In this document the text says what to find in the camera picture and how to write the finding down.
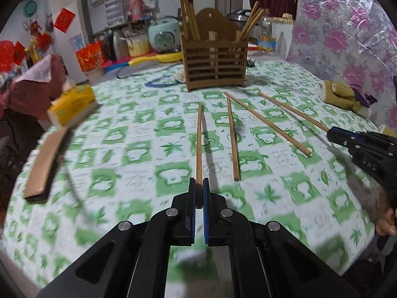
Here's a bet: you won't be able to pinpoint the plastic drawer tower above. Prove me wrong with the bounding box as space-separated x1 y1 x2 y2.
103 0 122 27

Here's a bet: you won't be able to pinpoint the red gift bag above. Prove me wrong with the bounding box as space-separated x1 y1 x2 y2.
76 41 105 71

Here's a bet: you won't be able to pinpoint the black power cable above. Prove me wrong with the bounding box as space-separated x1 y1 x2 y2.
117 60 162 80

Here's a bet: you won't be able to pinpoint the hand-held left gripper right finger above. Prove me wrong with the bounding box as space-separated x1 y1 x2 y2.
202 178 362 298

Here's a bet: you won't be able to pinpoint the yellow pot with lid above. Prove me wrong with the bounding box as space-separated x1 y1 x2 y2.
125 35 153 58

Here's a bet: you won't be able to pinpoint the yellow stuffed toy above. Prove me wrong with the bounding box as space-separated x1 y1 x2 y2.
319 80 378 119

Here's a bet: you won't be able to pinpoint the table with red cloth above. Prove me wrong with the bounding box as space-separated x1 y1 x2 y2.
5 54 67 122

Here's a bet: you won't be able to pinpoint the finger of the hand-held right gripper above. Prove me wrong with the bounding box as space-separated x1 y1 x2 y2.
329 127 361 138
326 132 358 150

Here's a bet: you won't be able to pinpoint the red diamond paper poster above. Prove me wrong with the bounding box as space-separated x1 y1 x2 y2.
54 7 76 33

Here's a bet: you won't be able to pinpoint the slender brown chopstick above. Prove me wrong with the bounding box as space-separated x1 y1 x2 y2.
258 91 331 133
226 96 241 181
188 0 202 42
184 0 198 41
196 104 204 209
240 0 261 41
243 8 265 41
180 0 191 41
224 91 312 157
239 12 258 42

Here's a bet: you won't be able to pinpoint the white refrigerator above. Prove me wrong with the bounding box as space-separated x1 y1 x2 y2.
51 0 94 57

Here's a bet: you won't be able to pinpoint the yellow electric frying pan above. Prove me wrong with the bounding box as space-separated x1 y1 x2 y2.
128 52 184 67

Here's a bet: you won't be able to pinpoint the person's right hand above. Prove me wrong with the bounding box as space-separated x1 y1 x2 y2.
375 191 397 236

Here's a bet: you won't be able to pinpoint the yellow tissue packet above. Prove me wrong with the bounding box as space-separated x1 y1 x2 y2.
47 84 97 128

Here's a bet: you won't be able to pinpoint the wooden chopstick holder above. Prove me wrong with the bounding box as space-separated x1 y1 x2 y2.
180 8 249 92

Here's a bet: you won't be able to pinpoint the beige waste bin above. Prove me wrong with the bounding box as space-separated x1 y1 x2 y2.
85 67 105 83

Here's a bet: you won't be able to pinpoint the yellow label plastic bottle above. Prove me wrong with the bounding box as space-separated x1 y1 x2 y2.
257 12 277 53

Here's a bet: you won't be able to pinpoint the stainless steel kettle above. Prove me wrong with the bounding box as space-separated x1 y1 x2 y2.
103 31 128 61

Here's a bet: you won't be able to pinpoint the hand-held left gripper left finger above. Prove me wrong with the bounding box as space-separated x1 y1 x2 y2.
37 178 197 298

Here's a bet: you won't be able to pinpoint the silver black pressure cooker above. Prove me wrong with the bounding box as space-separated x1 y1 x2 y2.
228 9 260 26

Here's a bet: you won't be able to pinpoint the pink thermos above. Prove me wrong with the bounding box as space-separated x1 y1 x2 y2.
128 0 143 22

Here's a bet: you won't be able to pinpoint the blue rubber band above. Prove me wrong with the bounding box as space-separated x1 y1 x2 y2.
145 75 187 88

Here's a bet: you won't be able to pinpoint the brown flat cardboard box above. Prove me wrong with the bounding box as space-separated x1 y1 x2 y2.
24 127 74 204

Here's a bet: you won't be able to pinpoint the mint green rice cooker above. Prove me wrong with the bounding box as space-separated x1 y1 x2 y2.
148 17 182 53

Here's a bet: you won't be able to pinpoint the red paper decorations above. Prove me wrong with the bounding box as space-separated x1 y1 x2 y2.
0 40 27 73

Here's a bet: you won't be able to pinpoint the floral foil wall sheet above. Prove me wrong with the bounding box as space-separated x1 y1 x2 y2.
285 0 397 128

